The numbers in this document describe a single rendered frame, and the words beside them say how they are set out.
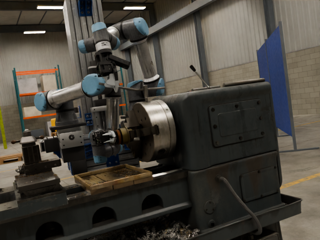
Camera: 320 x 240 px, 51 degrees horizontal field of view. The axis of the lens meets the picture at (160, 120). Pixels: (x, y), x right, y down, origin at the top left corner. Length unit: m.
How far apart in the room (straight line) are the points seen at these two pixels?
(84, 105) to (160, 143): 0.94
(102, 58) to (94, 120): 0.77
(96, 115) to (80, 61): 0.40
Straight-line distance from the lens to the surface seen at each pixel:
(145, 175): 1.60
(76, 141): 2.12
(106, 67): 1.68
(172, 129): 1.67
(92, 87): 1.87
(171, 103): 1.76
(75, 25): 2.53
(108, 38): 1.76
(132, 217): 1.64
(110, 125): 2.01
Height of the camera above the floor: 1.22
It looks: 3 degrees down
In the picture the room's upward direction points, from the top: 8 degrees counter-clockwise
